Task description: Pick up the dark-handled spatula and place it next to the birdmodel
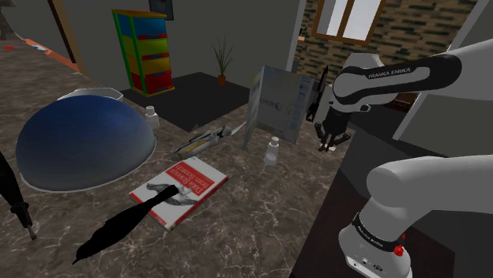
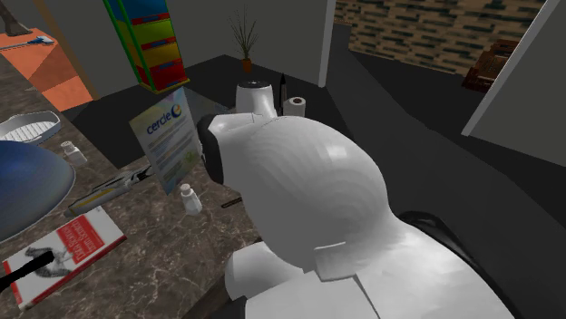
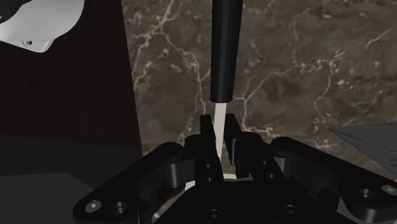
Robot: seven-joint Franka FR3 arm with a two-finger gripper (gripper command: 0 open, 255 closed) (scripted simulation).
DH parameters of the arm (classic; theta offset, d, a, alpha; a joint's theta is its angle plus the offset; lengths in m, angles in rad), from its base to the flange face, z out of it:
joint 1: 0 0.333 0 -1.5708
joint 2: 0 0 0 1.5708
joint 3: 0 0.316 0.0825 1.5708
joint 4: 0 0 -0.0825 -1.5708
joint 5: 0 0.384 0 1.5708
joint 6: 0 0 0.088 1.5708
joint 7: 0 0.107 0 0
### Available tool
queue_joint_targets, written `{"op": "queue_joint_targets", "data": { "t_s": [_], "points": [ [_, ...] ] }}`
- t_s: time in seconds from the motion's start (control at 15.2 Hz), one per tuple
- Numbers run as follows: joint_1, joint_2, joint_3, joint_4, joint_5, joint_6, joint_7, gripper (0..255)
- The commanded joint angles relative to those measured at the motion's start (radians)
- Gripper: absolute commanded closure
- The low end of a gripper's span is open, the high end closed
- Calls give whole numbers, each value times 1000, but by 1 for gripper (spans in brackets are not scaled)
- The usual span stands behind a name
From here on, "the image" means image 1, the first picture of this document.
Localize black tapered tool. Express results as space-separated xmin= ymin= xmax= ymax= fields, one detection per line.
xmin=71 ymin=183 xmax=179 ymax=266

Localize black handled utensil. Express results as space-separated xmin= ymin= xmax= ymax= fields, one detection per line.
xmin=0 ymin=151 xmax=39 ymax=242

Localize brown framed window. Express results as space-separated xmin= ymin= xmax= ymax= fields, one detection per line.
xmin=311 ymin=0 xmax=387 ymax=47

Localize dark wall picture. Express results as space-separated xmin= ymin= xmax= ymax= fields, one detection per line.
xmin=148 ymin=0 xmax=175 ymax=21

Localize pale blue open booklet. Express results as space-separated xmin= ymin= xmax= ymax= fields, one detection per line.
xmin=242 ymin=64 xmax=315 ymax=151

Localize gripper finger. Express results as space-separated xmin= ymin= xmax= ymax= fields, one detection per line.
xmin=330 ymin=130 xmax=352 ymax=151
xmin=314 ymin=122 xmax=330 ymax=152

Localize small white shaker bottle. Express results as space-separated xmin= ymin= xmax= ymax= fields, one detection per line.
xmin=263 ymin=136 xmax=280 ymax=167
xmin=144 ymin=105 xmax=160 ymax=130

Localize red and white book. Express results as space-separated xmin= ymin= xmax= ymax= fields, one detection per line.
xmin=128 ymin=156 xmax=229 ymax=233

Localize potted plant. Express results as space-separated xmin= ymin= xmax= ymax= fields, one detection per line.
xmin=211 ymin=33 xmax=235 ymax=87

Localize grey and yellow knife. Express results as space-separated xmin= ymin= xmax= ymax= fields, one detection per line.
xmin=171 ymin=122 xmax=247 ymax=162

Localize white bowl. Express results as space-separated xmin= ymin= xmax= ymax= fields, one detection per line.
xmin=57 ymin=87 xmax=125 ymax=103

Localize dark robot stand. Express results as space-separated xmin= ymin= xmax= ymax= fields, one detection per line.
xmin=289 ymin=125 xmax=493 ymax=278

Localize black upright pointed object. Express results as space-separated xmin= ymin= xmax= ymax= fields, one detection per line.
xmin=305 ymin=65 xmax=330 ymax=124

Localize blue upturned bowl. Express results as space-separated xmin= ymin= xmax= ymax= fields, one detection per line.
xmin=15 ymin=94 xmax=157 ymax=193

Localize multicoloured chest of drawers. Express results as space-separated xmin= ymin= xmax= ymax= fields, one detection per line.
xmin=111 ymin=9 xmax=176 ymax=98

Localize brown door frame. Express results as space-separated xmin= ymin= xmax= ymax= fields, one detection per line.
xmin=47 ymin=0 xmax=90 ymax=77

